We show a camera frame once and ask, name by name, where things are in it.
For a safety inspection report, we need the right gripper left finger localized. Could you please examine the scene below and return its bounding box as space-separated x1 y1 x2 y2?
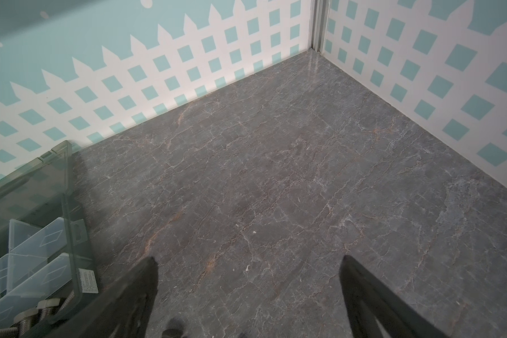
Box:
48 256 159 337

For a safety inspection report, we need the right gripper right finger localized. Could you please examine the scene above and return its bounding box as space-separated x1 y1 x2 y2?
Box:
339 255 446 337

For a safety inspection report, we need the grey plastic organizer box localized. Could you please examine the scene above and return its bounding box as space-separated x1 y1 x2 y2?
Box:
0 141 99 337

